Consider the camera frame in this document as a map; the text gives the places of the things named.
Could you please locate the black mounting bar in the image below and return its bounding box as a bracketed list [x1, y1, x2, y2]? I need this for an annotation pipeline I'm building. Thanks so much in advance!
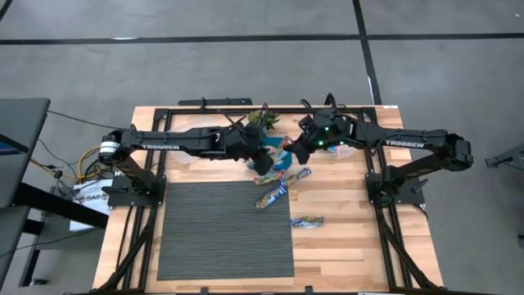
[178, 98, 253, 107]

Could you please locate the yellow cable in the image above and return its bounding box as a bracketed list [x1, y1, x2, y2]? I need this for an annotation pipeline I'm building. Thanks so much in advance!
[76, 145, 102, 182]

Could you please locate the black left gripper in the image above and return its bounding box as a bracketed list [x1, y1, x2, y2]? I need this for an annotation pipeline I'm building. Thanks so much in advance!
[223, 122, 275, 176]

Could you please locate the blue plastic bin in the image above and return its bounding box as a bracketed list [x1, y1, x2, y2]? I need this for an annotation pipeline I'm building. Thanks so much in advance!
[245, 134, 294, 173]

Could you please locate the clear plastic bin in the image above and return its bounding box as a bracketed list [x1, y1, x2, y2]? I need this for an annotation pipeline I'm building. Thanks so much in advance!
[325, 143, 358, 160]

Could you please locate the white paper sheet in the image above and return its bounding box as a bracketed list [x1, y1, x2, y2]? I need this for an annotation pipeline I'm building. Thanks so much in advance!
[69, 179, 115, 233]

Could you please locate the colourful granola bar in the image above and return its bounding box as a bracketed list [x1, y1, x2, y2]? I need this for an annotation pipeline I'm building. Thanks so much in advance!
[268, 137, 294, 171]

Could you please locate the black aluminium table frame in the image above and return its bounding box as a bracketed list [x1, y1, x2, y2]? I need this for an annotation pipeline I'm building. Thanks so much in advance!
[92, 105, 445, 295]

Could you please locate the green potted plant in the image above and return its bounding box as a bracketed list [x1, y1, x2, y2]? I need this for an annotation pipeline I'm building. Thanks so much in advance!
[246, 108, 282, 131]

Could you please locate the grey desk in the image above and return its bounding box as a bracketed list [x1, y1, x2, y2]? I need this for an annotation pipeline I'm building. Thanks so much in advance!
[0, 97, 110, 288]

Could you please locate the grey equipment stand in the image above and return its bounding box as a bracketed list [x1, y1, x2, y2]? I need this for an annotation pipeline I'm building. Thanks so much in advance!
[485, 143, 524, 170]

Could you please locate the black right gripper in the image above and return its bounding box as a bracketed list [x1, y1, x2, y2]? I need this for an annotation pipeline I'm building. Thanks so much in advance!
[283, 109, 356, 166]

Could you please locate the grey woven table mat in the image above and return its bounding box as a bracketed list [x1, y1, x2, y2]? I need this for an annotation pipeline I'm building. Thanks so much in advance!
[156, 179, 296, 282]

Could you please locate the green granola bar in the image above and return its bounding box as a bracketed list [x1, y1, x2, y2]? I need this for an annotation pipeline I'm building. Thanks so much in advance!
[255, 184, 288, 211]
[252, 170, 287, 187]

